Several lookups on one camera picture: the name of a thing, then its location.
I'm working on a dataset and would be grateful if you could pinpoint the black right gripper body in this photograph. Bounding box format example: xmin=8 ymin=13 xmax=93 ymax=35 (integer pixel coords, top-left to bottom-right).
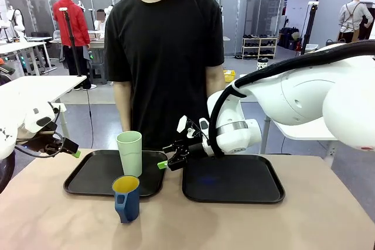
xmin=183 ymin=141 xmax=211 ymax=162

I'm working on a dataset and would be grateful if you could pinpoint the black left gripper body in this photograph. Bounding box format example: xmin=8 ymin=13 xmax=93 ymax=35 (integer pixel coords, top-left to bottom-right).
xmin=26 ymin=129 xmax=64 ymax=156

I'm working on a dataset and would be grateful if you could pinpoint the pale green tall cup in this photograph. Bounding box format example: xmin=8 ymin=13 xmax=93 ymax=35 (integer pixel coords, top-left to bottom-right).
xmin=116 ymin=131 xmax=144 ymax=178

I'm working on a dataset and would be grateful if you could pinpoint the person's right forearm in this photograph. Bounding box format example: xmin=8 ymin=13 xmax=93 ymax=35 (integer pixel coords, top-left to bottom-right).
xmin=112 ymin=81 xmax=133 ymax=133

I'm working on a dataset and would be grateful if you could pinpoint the person's left forearm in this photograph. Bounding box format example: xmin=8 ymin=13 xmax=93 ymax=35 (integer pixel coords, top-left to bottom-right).
xmin=204 ymin=64 xmax=226 ymax=101

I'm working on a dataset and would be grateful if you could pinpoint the black plastic tray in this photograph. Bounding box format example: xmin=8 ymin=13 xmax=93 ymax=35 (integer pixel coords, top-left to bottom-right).
xmin=182 ymin=153 xmax=286 ymax=204
xmin=63 ymin=149 xmax=168 ymax=198

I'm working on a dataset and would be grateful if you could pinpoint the white work table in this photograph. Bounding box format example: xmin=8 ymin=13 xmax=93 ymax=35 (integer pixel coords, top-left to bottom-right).
xmin=0 ymin=74 xmax=87 ymax=143
xmin=239 ymin=73 xmax=340 ymax=155

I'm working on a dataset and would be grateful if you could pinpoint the blue mug yellow inside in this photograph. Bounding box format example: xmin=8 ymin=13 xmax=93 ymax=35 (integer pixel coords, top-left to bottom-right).
xmin=112 ymin=174 xmax=141 ymax=224

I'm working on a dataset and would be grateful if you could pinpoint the person's black T-shirt torso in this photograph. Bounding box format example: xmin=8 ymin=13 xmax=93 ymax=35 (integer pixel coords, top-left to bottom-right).
xmin=104 ymin=0 xmax=226 ymax=150

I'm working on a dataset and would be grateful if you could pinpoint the grey background desk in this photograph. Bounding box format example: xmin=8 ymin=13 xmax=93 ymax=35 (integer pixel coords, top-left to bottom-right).
xmin=0 ymin=36 xmax=58 ymax=76

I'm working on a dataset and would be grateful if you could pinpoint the black tripod pole white head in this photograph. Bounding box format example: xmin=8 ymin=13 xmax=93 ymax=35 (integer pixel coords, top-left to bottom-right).
xmin=58 ymin=6 xmax=84 ymax=77
xmin=301 ymin=1 xmax=319 ymax=55

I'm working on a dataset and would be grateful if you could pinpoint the white shoe rack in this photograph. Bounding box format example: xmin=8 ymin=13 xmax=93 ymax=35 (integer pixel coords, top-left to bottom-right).
xmin=241 ymin=35 xmax=278 ymax=60

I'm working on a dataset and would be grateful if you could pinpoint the man in red jacket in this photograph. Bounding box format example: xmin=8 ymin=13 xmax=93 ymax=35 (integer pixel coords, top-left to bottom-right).
xmin=52 ymin=0 xmax=97 ymax=91

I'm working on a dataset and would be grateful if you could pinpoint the white humanoid robot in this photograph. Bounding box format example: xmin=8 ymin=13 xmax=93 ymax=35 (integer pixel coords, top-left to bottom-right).
xmin=5 ymin=5 xmax=26 ymax=43

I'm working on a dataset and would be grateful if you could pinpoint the seated person in white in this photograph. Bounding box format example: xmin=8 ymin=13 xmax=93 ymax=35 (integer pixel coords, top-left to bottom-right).
xmin=95 ymin=9 xmax=108 ymax=32

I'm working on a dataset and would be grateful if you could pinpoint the black bags pile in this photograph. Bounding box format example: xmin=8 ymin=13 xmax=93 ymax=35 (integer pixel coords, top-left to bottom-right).
xmin=278 ymin=26 xmax=302 ymax=51

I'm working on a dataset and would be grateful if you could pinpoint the mannequin with grey shirt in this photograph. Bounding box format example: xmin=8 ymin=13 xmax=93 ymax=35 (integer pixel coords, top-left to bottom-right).
xmin=339 ymin=0 xmax=374 ymax=43

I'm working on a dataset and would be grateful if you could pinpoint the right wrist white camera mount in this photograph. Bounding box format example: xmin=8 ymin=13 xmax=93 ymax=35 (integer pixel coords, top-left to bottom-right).
xmin=176 ymin=115 xmax=210 ymax=140

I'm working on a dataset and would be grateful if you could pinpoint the left arm black cable sleeve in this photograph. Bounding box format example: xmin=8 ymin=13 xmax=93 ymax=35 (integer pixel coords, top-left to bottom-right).
xmin=0 ymin=102 xmax=64 ymax=194

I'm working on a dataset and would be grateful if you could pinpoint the arm black cable sleeve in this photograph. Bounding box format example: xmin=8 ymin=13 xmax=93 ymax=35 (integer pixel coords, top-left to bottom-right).
xmin=208 ymin=40 xmax=375 ymax=157
xmin=0 ymin=102 xmax=64 ymax=194

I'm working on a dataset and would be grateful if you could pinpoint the right arm black cable sleeve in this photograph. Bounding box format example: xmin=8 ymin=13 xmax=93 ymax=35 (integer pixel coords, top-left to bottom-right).
xmin=208 ymin=40 xmax=375 ymax=157

